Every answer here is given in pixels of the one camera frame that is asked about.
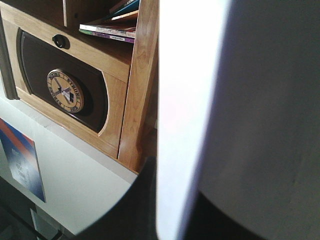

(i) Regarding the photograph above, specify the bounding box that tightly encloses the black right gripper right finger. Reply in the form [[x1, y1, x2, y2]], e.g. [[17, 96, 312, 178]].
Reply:
[[177, 191, 320, 240]]

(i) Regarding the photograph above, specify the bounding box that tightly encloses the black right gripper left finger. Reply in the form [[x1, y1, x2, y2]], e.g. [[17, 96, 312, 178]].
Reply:
[[74, 156, 158, 240]]

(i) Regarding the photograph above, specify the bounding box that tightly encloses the white paper sheet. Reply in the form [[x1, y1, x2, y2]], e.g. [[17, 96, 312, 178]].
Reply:
[[156, 0, 320, 240]]

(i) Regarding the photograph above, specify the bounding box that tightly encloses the wooden desk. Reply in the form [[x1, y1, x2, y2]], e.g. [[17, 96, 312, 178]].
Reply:
[[0, 0, 159, 173]]

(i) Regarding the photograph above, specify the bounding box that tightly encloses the blue red white box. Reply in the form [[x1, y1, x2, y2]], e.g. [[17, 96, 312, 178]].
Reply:
[[0, 119, 46, 203]]

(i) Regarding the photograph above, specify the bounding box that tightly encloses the round emblem plaque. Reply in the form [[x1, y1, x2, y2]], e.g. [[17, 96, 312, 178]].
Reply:
[[47, 68, 85, 113]]

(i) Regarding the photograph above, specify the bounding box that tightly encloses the stack of books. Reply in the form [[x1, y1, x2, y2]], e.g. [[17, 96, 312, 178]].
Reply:
[[78, 0, 140, 44]]

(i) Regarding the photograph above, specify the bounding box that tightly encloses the black drawer knob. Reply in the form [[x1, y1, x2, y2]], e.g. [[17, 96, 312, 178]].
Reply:
[[52, 34, 68, 49]]

